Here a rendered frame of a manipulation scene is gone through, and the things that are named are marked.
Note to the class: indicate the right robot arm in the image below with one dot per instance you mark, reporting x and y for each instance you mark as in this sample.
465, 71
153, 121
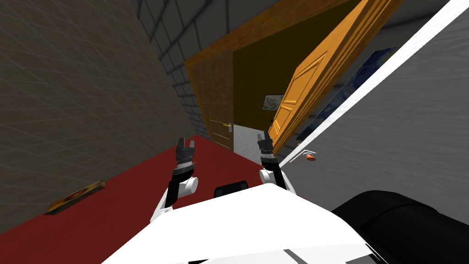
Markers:
399, 227

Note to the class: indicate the yellow framed wall picture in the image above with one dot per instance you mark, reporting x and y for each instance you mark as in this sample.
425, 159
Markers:
75, 197

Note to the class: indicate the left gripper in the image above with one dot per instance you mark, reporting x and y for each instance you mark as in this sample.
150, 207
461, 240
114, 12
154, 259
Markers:
184, 157

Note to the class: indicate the pale framed wall picture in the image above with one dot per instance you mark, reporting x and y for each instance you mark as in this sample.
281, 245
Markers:
273, 102

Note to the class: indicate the blue wall painting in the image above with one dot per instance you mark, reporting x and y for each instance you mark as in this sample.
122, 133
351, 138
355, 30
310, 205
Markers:
351, 88

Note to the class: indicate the brown door leaf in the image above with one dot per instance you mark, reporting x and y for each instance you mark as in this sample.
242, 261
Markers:
214, 95

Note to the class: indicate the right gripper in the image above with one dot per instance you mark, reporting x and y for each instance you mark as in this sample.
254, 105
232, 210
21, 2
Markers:
266, 148

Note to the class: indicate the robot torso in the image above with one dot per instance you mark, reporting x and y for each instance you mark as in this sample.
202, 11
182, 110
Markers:
242, 227

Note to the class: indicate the orange panelled door leaf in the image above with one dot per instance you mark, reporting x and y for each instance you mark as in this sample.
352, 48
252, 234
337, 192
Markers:
315, 80

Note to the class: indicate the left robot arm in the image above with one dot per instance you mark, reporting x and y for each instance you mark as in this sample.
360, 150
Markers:
178, 185

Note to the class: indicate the grey door leaf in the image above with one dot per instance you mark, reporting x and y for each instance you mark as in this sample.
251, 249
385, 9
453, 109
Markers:
395, 132

